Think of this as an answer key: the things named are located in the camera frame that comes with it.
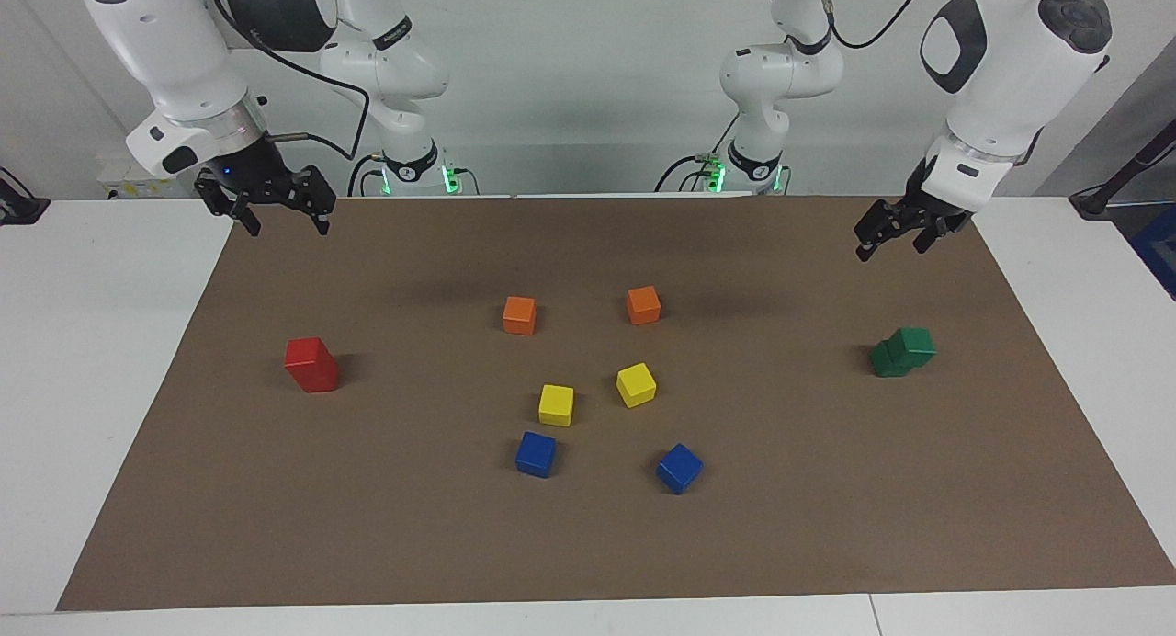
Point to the white power strip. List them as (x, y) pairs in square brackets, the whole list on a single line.
[(119, 181)]

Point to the orange wooden cube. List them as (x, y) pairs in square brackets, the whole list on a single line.
[(643, 306), (519, 316)]

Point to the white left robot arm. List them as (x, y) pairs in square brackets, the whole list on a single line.
[(1011, 75)]

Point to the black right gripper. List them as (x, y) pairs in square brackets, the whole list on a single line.
[(255, 171)]

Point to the yellow wooden cube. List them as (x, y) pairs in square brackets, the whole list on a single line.
[(556, 405), (636, 385)]

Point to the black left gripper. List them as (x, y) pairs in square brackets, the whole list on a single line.
[(919, 199)]

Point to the black stand pole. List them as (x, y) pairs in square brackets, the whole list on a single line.
[(1125, 172)]

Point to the blue box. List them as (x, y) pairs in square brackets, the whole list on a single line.
[(1159, 250)]

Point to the blue wooden cube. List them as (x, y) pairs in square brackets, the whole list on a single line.
[(679, 469), (536, 455)]

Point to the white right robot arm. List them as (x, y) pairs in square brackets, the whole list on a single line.
[(175, 57)]

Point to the red wooden cube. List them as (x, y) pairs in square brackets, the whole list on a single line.
[(317, 382), (308, 351)]

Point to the brown table mat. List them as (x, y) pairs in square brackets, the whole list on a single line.
[(588, 544)]

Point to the green wooden cube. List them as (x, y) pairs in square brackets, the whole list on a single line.
[(914, 345), (884, 364)]

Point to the black clamp foot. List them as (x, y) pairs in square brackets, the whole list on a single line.
[(18, 209)]

